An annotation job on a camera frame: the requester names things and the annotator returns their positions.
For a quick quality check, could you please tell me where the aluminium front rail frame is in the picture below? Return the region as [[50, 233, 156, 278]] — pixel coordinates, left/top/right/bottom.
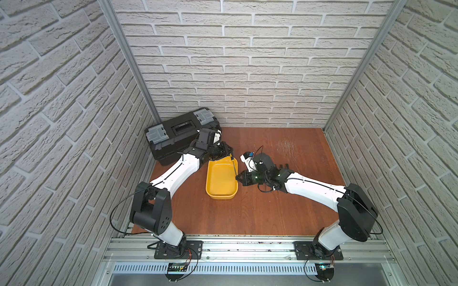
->
[[88, 235, 407, 286]]

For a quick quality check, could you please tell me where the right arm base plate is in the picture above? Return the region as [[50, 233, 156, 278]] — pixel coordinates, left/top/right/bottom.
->
[[293, 239, 344, 261]]

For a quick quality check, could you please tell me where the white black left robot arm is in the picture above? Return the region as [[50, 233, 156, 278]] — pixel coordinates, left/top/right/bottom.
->
[[130, 128, 233, 247]]

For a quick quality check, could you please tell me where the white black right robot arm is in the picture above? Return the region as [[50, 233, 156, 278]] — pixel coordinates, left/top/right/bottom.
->
[[236, 152, 379, 257]]

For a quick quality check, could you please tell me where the aluminium left corner post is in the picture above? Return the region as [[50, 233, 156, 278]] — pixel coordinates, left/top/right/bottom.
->
[[99, 0, 162, 123]]

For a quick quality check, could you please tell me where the aluminium right corner post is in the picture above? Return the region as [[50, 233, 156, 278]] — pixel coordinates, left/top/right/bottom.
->
[[323, 0, 407, 135]]

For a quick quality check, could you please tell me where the left controller circuit board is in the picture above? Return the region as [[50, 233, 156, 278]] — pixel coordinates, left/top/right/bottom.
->
[[165, 262, 189, 282]]

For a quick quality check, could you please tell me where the controller circuit board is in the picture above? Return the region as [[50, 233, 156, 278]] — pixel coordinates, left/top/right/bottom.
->
[[165, 262, 189, 282], [315, 263, 335, 282]]

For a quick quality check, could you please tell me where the yellow plastic storage tray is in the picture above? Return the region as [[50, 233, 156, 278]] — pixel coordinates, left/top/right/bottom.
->
[[206, 157, 238, 200]]

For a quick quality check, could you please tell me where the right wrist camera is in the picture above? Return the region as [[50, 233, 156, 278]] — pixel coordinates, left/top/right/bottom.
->
[[240, 151, 256, 172]]

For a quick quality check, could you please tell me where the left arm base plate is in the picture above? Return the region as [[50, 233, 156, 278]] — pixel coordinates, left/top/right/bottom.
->
[[154, 237, 203, 260]]

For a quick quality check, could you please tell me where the aluminium corner post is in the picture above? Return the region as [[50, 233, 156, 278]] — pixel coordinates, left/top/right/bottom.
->
[[99, 0, 162, 123], [323, 0, 407, 135]]

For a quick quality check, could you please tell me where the black plastic toolbox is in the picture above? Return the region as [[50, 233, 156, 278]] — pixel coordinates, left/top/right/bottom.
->
[[145, 107, 221, 166]]

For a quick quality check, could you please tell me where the right controller circuit board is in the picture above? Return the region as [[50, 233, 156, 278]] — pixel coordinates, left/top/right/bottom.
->
[[315, 263, 335, 282]]

